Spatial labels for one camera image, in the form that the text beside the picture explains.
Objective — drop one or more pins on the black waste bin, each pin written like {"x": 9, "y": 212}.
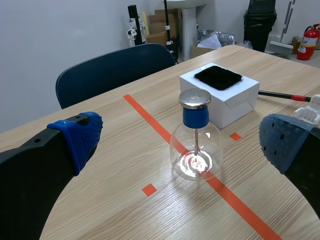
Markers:
{"x": 260, "y": 23}

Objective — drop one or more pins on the clear glass flask blue stopper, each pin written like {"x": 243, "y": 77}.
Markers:
{"x": 196, "y": 135}

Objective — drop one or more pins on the long black rod red band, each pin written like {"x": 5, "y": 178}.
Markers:
{"x": 282, "y": 95}

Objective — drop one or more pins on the brown cardboard boxes stack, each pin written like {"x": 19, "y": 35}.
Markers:
{"x": 162, "y": 26}

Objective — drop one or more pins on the black tripod pole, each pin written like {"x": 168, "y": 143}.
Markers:
{"x": 133, "y": 25}

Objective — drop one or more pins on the red fire extinguisher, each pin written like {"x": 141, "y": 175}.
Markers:
{"x": 308, "y": 42}

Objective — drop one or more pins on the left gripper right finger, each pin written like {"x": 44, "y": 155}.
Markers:
{"x": 295, "y": 147}

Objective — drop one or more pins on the white wash basin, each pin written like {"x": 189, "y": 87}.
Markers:
{"x": 188, "y": 25}

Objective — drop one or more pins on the white box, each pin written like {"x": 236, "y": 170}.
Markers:
{"x": 225, "y": 102}

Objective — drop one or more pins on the black fur patch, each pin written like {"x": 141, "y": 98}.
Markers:
{"x": 218, "y": 78}

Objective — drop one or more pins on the dark blue chair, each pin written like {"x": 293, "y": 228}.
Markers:
{"x": 110, "y": 72}

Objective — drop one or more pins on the white moulded stand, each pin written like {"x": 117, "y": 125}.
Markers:
{"x": 309, "y": 110}

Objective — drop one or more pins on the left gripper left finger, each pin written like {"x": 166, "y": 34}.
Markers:
{"x": 37, "y": 175}

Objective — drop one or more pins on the open cardboard box with papers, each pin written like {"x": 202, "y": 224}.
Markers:
{"x": 200, "y": 47}

